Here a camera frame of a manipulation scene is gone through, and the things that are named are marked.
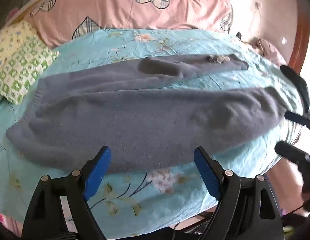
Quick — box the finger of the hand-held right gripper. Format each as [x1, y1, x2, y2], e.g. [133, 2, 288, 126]
[280, 65, 310, 128]
[274, 141, 310, 166]

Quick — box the brown wooden frame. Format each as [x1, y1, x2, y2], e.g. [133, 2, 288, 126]
[287, 4, 310, 68]

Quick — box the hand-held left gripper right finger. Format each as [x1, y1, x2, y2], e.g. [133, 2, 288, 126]
[193, 146, 284, 240]

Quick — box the light blue floral bedsheet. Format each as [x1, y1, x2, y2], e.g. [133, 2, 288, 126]
[0, 28, 304, 234]

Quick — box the green checkered pillow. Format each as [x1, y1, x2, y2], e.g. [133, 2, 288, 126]
[0, 21, 60, 105]

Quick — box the thin wall cable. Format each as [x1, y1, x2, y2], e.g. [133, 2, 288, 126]
[254, 2, 263, 38]

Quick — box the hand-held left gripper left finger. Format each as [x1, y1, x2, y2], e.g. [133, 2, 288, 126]
[21, 146, 112, 240]

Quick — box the pink quilt with plaid hearts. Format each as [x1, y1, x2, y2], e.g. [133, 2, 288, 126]
[23, 0, 234, 49]

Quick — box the pink cloth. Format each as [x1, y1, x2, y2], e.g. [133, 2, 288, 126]
[249, 37, 287, 67]

